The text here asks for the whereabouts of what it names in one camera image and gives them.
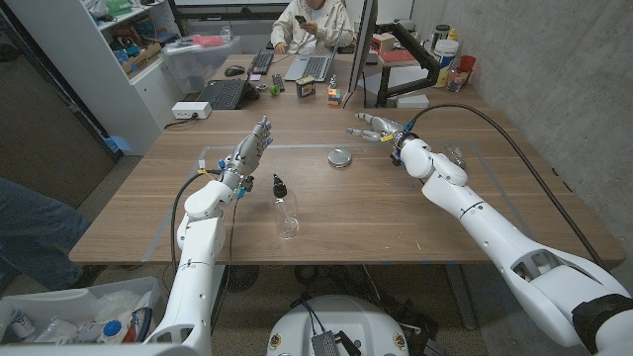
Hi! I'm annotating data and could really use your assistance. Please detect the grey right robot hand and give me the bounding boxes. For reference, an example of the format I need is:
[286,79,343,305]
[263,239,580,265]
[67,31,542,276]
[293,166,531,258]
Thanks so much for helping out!
[345,112,407,145]

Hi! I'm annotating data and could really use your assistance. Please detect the silver jar lid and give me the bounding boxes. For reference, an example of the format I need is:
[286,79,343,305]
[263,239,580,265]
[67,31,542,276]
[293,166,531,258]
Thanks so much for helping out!
[326,147,353,170]

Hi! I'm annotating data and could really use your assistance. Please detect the white tub container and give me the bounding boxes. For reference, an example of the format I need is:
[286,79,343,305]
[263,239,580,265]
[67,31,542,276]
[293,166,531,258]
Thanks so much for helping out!
[433,38,460,70]

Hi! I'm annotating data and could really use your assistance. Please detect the clear dispenser bottle black pump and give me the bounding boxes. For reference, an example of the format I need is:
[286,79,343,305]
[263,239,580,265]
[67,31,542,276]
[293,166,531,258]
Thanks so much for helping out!
[269,173,301,240]

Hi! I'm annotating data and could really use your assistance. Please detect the white shelf cabinet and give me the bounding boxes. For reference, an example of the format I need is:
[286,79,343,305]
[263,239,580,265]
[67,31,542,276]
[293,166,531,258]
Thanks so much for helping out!
[4,0,184,157]

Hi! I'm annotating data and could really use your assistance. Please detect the black laptop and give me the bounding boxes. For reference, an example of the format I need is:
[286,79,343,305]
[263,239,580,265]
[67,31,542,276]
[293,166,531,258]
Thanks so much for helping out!
[196,77,261,111]

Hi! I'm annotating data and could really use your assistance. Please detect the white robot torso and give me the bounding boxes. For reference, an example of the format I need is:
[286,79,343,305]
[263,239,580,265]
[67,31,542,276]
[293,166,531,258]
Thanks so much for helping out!
[265,294,410,356]

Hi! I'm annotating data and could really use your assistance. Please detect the pink flat item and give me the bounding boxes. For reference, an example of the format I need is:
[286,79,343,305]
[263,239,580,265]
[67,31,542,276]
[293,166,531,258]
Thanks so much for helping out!
[191,34,226,48]

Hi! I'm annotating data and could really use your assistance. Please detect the clear plastic storage bin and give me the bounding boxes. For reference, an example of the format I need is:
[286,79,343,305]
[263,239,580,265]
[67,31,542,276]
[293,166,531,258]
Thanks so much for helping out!
[160,34,242,95]

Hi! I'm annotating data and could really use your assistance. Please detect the red book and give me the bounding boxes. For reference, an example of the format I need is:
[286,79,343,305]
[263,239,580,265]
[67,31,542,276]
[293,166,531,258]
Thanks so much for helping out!
[378,47,419,66]

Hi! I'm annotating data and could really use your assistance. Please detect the person in blue jeans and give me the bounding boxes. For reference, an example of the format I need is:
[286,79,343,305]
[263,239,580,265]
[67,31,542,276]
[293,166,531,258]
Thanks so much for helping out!
[0,175,93,293]

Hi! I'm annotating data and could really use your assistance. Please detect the white bin with clutter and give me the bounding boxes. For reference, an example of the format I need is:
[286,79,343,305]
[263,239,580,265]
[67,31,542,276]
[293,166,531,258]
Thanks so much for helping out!
[0,275,163,347]

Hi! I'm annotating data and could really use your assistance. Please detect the flat computer monitor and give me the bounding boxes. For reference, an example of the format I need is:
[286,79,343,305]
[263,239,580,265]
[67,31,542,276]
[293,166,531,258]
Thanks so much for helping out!
[345,0,380,95]

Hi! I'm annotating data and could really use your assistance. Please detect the black keyboard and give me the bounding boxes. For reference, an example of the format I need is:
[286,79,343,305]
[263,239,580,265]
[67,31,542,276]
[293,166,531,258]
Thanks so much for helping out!
[246,50,276,76]

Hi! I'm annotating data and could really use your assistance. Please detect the person in cream jacket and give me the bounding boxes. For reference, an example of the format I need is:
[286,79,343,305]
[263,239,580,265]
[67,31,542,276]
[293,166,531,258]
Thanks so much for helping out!
[270,0,356,55]

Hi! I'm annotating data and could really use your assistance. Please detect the small cardboard box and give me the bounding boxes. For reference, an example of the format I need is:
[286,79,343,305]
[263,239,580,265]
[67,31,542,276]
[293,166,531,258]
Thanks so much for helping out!
[370,33,396,53]

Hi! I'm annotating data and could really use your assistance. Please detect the white power strip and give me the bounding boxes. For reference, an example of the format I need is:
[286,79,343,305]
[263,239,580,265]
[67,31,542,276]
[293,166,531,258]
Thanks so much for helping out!
[170,100,213,121]

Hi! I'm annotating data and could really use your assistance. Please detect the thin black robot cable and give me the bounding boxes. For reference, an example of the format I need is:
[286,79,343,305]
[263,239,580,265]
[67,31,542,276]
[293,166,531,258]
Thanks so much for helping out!
[211,196,239,333]

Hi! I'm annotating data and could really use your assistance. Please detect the flat white box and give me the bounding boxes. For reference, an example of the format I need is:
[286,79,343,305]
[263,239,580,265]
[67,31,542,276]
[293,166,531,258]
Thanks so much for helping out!
[395,93,430,110]

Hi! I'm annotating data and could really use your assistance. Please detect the silver laptop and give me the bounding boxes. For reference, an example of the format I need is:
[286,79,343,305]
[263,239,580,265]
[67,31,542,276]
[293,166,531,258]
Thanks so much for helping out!
[283,29,347,83]

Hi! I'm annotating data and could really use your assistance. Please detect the clear glass jar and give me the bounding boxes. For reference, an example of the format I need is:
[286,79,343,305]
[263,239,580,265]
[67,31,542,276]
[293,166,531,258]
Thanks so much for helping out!
[442,142,467,169]

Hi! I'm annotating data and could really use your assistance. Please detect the clear cup with colourful items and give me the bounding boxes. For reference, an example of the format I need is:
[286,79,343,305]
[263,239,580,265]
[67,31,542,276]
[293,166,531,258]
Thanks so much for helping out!
[447,68,471,94]

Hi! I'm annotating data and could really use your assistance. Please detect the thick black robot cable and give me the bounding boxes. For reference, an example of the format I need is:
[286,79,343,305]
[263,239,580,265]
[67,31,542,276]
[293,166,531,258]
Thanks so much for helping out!
[407,102,608,272]
[169,169,224,276]

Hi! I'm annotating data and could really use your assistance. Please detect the open cardboard box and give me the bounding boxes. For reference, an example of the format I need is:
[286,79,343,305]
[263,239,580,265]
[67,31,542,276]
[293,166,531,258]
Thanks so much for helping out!
[121,42,163,75]

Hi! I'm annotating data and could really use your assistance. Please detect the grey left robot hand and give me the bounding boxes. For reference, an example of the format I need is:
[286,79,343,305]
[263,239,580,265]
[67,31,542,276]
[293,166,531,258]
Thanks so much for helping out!
[219,116,274,192]

